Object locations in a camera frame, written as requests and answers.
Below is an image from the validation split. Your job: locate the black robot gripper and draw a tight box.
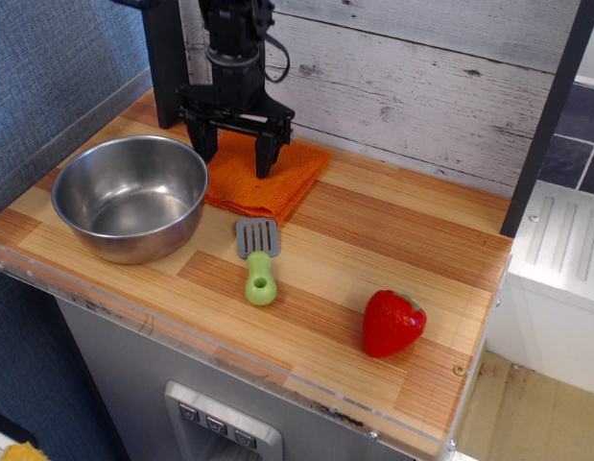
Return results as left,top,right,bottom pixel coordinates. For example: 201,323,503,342
178,60,295,179

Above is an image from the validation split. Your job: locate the orange cloth napkin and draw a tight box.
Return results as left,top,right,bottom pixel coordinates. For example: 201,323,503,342
205,132,331,223

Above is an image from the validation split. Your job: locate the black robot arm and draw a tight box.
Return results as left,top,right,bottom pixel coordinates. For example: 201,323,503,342
178,1,295,178

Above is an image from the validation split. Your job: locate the clear acrylic table edge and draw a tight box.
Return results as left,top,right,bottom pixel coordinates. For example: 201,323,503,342
0,239,459,457

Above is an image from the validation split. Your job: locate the grey green toy spatula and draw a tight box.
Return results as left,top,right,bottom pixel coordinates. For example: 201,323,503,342
235,217,279,306

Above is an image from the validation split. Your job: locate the stainless steel bowl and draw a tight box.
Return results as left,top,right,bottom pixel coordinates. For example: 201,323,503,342
51,134,209,264

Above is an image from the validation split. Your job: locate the red plastic strawberry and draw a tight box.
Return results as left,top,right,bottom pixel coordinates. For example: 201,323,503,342
363,290,427,358

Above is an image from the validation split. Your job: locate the grey toy dispenser panel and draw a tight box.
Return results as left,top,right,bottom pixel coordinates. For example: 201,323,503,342
164,380,284,460

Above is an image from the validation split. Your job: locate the white ridged sink counter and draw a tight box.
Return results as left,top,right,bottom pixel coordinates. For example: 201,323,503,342
487,182,594,393

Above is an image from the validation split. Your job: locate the yellow object bottom corner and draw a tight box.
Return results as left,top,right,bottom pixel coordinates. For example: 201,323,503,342
0,443,49,461

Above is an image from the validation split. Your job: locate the dark grey left post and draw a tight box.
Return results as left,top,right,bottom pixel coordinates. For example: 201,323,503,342
142,0,189,129

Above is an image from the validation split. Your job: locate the dark grey post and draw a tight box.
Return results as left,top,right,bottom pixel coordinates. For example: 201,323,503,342
142,0,189,129
500,0,594,238

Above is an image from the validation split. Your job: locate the dark grey right post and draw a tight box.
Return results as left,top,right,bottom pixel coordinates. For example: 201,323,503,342
500,0,594,238

